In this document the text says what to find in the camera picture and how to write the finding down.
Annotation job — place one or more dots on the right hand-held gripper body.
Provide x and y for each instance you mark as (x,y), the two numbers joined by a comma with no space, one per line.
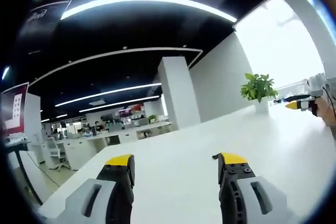
(316,85)

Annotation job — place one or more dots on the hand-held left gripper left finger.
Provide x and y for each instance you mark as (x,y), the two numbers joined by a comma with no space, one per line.
(105,195)

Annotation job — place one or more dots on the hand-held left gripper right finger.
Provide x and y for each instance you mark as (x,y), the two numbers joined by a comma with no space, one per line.
(246,195)

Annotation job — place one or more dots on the small black object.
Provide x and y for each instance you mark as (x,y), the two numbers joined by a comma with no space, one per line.
(277,101)

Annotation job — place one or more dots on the green potted plant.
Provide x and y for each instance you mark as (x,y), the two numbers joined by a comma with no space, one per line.
(258,87)

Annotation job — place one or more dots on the row of white office desks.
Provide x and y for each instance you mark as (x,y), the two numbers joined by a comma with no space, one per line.
(110,135)

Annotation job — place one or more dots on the white office chair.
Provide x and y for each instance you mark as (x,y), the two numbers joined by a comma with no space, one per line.
(56,150)

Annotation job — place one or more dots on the small green desk plant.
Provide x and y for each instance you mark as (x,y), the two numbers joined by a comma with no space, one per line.
(151,118)

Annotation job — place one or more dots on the straight ceiling light strip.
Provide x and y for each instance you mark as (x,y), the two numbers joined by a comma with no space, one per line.
(119,103)
(110,94)

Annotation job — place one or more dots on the black standing desk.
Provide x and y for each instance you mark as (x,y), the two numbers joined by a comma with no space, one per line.
(15,145)

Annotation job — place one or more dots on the white square pillar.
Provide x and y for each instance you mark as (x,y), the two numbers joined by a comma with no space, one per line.
(32,119)
(174,95)

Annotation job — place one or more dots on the large display screen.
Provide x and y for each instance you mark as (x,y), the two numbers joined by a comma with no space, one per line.
(14,108)

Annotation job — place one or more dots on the dark hanging banner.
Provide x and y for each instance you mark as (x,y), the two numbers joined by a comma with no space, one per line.
(47,11)

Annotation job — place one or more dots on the red white wall sign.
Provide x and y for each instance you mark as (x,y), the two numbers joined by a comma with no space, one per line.
(131,110)

